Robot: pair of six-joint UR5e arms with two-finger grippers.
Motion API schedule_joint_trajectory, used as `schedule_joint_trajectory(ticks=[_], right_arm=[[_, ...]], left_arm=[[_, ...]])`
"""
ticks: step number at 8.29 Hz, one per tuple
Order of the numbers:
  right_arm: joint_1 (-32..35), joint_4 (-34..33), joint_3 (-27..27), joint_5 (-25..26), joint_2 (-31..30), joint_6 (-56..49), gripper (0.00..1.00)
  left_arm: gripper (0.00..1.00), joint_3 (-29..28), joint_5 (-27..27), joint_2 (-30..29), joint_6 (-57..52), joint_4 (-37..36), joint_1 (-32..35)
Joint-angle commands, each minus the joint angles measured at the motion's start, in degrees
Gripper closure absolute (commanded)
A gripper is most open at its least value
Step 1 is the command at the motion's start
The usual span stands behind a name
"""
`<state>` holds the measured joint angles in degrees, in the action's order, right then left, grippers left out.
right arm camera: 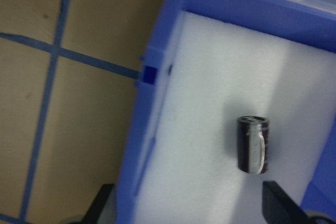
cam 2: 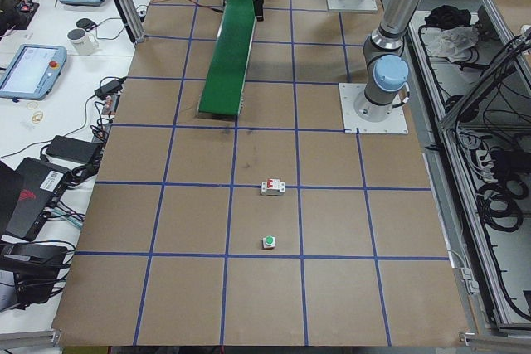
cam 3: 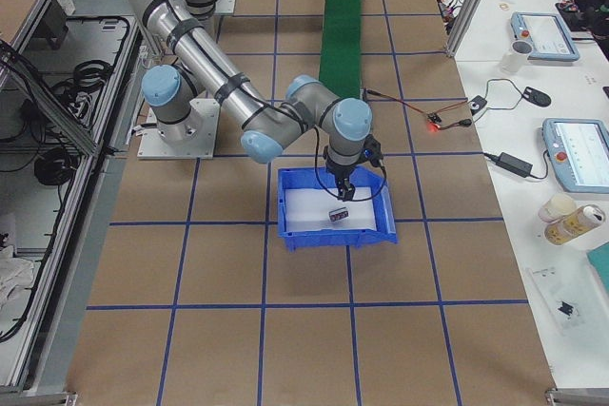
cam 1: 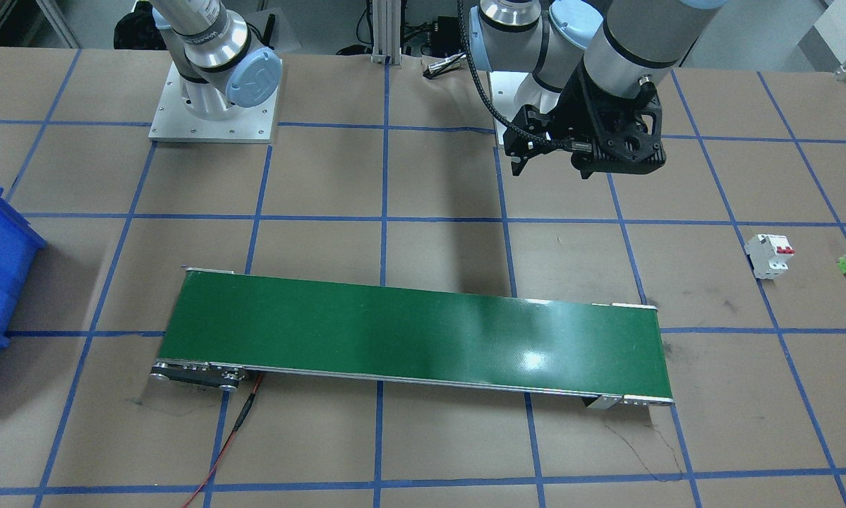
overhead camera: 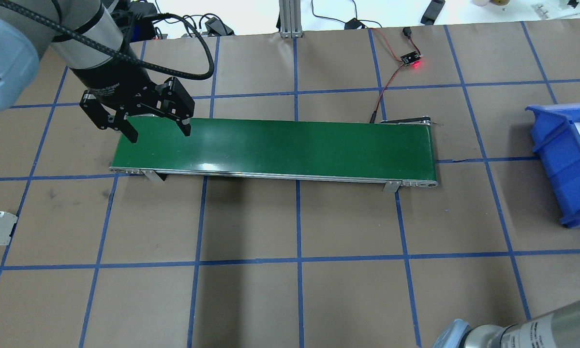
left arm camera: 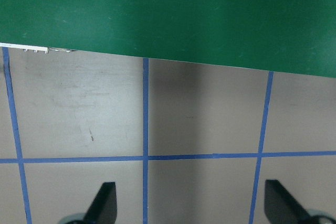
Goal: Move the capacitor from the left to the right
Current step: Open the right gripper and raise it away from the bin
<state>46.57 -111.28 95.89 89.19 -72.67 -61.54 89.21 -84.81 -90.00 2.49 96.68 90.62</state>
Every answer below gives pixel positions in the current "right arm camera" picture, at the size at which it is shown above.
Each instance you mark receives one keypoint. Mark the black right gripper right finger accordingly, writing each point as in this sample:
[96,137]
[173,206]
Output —
[278,207]

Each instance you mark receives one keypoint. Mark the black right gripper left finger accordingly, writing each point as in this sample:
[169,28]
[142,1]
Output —
[103,207]

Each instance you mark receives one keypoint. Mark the black capacitor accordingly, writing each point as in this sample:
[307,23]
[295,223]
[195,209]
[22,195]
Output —
[252,144]

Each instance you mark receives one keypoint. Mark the white foam sheet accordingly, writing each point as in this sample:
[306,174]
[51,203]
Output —
[220,73]

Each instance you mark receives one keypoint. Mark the blue plastic bin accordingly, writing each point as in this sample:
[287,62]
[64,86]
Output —
[311,22]

